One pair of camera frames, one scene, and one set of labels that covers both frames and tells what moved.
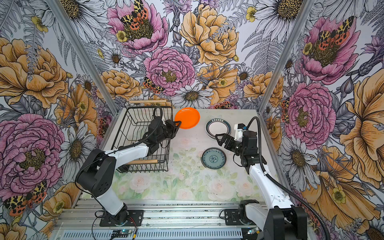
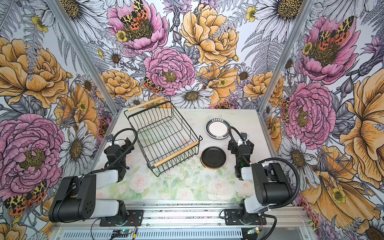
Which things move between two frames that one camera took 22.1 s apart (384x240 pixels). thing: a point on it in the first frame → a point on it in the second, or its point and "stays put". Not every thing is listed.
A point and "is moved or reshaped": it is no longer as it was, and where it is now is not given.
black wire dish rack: x=138 y=114 is moved or reshaped
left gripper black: x=173 y=126 → x=126 y=146
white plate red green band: x=216 y=126 stays put
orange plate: x=189 y=117 → x=208 y=167
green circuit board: x=121 y=233 stays put
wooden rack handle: x=143 y=162 → x=179 y=152
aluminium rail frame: x=162 y=220 stays put
